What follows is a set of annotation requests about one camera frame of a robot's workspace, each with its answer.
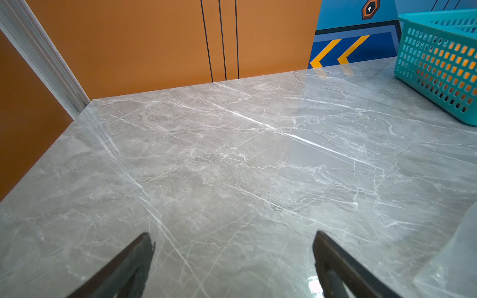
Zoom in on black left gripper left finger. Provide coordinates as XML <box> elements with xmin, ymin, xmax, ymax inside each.
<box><xmin>69</xmin><ymin>232</ymin><xmax>155</xmax><ymax>298</ymax></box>

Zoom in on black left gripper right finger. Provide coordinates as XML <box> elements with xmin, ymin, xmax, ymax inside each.
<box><xmin>313</xmin><ymin>230</ymin><xmax>399</xmax><ymax>298</ymax></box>

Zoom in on clear zip-top bag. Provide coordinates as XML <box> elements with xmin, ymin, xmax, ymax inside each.
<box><xmin>414</xmin><ymin>204</ymin><xmax>477</xmax><ymax>298</ymax></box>

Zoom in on teal plastic basket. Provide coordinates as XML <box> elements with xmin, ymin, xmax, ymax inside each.
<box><xmin>395</xmin><ymin>9</ymin><xmax>477</xmax><ymax>126</ymax></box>

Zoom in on aluminium corner post left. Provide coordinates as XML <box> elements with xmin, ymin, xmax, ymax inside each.
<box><xmin>1</xmin><ymin>1</ymin><xmax>91</xmax><ymax>119</ymax></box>

